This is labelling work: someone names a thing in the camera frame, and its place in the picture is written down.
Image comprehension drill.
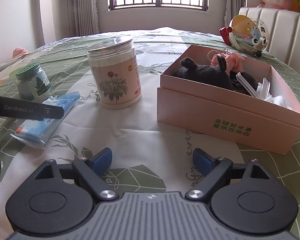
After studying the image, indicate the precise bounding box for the blue wet wipes pack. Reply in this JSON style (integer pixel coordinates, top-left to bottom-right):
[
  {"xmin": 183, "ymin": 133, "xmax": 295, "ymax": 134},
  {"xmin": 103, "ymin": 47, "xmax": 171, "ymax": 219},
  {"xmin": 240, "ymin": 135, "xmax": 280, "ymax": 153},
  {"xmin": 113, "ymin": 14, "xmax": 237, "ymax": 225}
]
[{"xmin": 10, "ymin": 92, "xmax": 81, "ymax": 149}]

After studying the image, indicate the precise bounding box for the green patterned bed sheet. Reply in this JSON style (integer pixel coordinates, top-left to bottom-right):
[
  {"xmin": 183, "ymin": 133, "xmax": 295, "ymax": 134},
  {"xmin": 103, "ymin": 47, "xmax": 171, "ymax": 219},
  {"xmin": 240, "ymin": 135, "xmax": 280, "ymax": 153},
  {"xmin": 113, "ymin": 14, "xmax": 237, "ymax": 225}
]
[{"xmin": 0, "ymin": 27, "xmax": 300, "ymax": 239}]

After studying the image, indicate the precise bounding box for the white floral lidded jar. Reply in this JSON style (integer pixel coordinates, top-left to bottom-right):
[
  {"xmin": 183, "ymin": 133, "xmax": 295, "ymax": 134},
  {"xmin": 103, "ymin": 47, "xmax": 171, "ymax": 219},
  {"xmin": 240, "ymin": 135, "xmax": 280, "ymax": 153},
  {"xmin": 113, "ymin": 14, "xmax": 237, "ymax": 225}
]
[{"xmin": 87, "ymin": 36, "xmax": 141, "ymax": 109}]

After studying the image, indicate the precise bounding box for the left beige curtain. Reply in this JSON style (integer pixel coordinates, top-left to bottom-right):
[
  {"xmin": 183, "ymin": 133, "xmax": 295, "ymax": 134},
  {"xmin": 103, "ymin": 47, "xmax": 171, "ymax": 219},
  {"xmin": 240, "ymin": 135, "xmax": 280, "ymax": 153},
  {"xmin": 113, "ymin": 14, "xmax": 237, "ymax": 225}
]
[{"xmin": 67, "ymin": 0, "xmax": 100, "ymax": 36}]

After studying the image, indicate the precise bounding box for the green lidded small jar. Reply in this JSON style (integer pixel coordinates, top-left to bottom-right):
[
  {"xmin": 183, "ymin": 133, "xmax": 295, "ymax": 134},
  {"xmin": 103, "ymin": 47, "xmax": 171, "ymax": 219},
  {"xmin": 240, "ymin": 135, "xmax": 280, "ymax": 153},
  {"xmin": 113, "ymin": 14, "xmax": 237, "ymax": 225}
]
[{"xmin": 15, "ymin": 62, "xmax": 51, "ymax": 102}]

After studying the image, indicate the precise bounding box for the white cloth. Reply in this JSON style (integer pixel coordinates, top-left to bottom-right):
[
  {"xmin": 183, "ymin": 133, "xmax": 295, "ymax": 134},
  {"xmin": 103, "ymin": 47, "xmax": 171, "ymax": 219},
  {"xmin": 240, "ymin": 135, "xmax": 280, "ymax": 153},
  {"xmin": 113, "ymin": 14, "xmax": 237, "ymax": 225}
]
[{"xmin": 235, "ymin": 72, "xmax": 292, "ymax": 110}]

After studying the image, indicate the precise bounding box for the clear round toy bag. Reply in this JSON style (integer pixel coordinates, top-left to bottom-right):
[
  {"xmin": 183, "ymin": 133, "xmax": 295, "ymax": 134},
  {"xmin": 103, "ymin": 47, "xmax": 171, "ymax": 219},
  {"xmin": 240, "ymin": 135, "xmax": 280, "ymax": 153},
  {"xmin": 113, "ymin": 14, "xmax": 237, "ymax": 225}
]
[{"xmin": 219, "ymin": 15, "xmax": 269, "ymax": 57}]

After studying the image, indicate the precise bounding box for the cream padded headboard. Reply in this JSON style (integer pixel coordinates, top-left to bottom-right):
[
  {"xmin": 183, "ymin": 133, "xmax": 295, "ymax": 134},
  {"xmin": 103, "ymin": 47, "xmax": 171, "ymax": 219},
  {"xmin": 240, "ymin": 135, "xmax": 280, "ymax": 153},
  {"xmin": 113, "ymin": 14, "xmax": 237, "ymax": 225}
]
[{"xmin": 239, "ymin": 7, "xmax": 300, "ymax": 74}]

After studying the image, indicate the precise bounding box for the black plush toy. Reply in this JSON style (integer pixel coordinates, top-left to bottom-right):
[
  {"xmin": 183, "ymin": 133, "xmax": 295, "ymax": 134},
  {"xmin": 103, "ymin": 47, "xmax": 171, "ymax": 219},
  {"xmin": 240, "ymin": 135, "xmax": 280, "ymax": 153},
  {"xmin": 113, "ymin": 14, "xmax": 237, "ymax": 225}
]
[{"xmin": 174, "ymin": 56, "xmax": 248, "ymax": 95}]

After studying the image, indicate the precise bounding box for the pink object at bed edge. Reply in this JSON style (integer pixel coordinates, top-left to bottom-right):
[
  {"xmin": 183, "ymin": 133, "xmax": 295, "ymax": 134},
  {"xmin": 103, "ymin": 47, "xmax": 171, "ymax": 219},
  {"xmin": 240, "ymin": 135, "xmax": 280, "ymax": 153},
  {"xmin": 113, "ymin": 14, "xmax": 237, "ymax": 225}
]
[{"xmin": 12, "ymin": 47, "xmax": 28, "ymax": 59}]

